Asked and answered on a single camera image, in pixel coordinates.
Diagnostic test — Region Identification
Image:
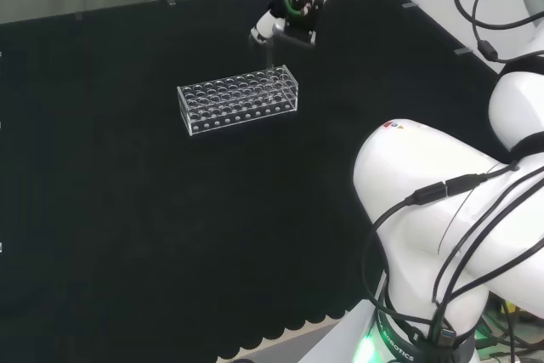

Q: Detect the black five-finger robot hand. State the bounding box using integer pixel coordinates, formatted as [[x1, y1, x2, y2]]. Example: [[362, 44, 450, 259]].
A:
[[249, 0, 337, 48]]

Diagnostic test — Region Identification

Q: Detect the clear plastic test tube rack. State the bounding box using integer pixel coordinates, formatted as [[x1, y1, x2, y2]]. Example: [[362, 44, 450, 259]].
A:
[[176, 63, 299, 138]]

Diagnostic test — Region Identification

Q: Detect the clear glass test tube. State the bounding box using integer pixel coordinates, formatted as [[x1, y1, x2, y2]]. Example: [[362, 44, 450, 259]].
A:
[[263, 38, 277, 105]]

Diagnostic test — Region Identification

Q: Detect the black cable with inline connector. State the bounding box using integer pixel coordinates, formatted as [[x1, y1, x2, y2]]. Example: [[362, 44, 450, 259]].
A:
[[362, 162, 520, 309]]

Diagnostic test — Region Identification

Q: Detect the black cable with ferrite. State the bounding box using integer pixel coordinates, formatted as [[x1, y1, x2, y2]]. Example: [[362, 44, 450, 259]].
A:
[[471, 0, 544, 65]]

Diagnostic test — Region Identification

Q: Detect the black bench cloth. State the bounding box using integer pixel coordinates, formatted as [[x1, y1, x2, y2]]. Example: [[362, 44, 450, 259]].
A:
[[0, 0, 509, 363]]

